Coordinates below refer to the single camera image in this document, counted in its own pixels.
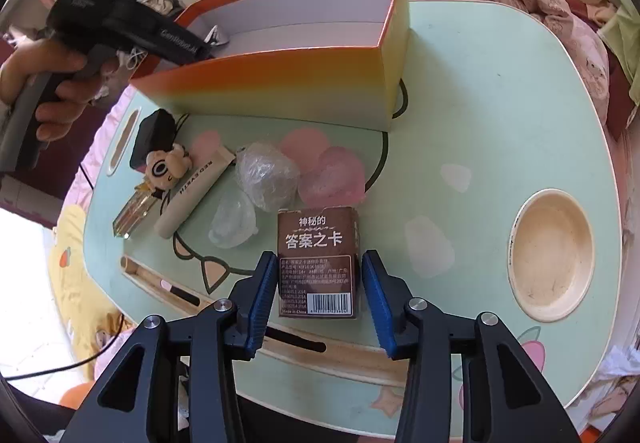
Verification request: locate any orange gradient cardboard box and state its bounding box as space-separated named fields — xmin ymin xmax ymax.
xmin=130 ymin=0 xmax=410 ymax=131

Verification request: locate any cream cosmetic tube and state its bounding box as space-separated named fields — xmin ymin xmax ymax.
xmin=154 ymin=146 xmax=235 ymax=239

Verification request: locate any green curtain cloth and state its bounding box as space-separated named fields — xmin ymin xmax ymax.
xmin=599 ymin=0 xmax=640 ymax=106

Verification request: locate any pink heart jelly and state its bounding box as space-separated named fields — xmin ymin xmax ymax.
xmin=298 ymin=146 xmax=367 ymax=208

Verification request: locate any left hand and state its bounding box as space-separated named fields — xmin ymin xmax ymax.
xmin=0 ymin=38 xmax=122 ymax=143

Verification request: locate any black box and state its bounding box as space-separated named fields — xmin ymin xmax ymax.
xmin=129 ymin=108 xmax=177 ymax=172

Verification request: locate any clear heart jelly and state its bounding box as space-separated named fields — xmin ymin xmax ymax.
xmin=208 ymin=188 xmax=258 ymax=249

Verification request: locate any bubble wrap ball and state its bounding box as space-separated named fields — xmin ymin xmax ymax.
xmin=235 ymin=142 xmax=300 ymax=212

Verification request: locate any silver cone top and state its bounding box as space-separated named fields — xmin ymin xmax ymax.
xmin=204 ymin=25 xmax=229 ymax=47

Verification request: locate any brown card box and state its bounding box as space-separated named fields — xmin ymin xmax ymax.
xmin=278 ymin=207 xmax=360 ymax=319

